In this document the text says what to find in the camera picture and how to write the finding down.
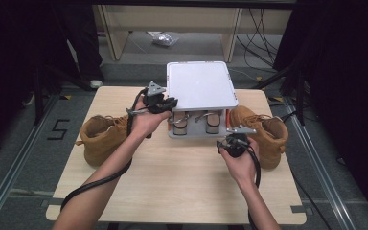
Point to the clear plastic bag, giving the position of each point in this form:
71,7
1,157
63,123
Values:
165,39

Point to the white shoe rack orange legs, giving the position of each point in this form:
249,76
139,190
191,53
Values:
201,84

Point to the tan suede boot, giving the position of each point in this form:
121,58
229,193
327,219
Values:
268,140
102,143

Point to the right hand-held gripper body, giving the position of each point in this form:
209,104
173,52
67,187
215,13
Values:
238,145

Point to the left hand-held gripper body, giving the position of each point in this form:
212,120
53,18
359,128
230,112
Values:
155,100

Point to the black curtain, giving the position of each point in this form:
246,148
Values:
6,64
348,80

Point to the person's right hand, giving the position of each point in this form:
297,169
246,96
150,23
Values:
244,169

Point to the black metal stand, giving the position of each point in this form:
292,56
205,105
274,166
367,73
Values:
300,96

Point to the person's left hand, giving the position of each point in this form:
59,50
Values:
145,123

